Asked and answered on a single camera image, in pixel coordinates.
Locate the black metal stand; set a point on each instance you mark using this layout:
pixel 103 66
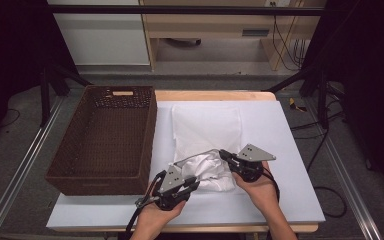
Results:
pixel 46 96
pixel 321 100

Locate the yellow and black tool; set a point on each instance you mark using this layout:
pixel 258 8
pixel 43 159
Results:
pixel 295 105

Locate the aluminium rail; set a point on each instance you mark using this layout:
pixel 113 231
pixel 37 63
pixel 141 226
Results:
pixel 346 173
pixel 20 166

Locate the black curtain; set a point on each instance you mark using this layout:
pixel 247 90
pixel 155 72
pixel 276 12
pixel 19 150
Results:
pixel 13 50
pixel 370 83

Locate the brown wicker basket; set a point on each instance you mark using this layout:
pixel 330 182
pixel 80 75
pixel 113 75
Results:
pixel 106 143

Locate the person's right hand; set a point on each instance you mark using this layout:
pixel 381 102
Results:
pixel 261 191

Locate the wooden table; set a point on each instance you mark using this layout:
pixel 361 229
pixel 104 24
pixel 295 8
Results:
pixel 213 95

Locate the light wooden desk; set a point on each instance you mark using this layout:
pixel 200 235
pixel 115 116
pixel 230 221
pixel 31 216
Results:
pixel 213 26

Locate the grey label on desk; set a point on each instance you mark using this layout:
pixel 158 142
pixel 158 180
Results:
pixel 255 32

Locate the white cabinet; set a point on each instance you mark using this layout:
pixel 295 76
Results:
pixel 103 36

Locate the person's left hand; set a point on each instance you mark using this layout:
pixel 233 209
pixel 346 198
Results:
pixel 153 216

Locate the white garment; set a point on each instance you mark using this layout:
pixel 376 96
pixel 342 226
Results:
pixel 210 173

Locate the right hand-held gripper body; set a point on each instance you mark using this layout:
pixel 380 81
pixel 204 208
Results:
pixel 251 166

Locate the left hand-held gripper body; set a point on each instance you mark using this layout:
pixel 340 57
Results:
pixel 170 181

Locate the black horizontal bar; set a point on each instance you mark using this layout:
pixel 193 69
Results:
pixel 180 10

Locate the white cloth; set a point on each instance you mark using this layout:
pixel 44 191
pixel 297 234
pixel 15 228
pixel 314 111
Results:
pixel 206 126

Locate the white wall socket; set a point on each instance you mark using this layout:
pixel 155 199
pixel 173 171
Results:
pixel 276 2

